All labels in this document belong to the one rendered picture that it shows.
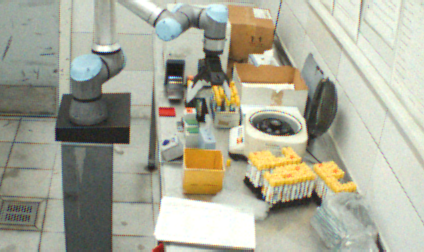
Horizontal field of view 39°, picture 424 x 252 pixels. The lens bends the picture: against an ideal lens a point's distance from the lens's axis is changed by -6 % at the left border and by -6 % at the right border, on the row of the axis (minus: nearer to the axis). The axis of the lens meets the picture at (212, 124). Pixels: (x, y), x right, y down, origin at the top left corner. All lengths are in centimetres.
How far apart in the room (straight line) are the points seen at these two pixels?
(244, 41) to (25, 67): 165
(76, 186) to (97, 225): 21
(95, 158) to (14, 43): 192
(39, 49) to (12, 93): 38
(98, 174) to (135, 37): 186
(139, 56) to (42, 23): 70
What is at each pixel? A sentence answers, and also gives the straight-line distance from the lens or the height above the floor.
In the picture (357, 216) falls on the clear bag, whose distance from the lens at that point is 194.
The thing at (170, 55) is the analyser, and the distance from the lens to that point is 281.
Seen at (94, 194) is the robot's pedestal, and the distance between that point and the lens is 252.
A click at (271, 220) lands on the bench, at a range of 208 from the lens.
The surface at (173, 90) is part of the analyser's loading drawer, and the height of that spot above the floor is 93.
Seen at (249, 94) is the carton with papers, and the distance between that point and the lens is 260.
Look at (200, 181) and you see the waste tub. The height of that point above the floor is 93.
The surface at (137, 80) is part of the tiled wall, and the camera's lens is 431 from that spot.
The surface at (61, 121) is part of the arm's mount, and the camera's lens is 242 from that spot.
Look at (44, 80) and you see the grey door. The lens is 428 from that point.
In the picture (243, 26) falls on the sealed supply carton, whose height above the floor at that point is 104.
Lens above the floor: 210
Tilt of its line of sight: 28 degrees down
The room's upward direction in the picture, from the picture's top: 7 degrees clockwise
